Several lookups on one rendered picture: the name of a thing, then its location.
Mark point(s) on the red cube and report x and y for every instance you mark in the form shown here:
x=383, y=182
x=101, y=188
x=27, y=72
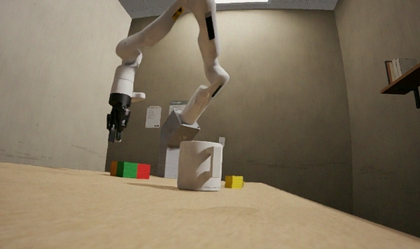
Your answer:
x=143, y=171

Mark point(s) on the green cube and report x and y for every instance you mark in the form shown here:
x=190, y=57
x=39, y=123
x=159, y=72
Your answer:
x=126, y=169

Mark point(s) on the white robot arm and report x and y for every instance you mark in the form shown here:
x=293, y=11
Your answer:
x=209, y=45

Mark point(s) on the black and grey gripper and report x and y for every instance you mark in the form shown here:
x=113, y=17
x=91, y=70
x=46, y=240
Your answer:
x=119, y=102

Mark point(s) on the white mug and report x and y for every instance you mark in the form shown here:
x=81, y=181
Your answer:
x=194, y=172

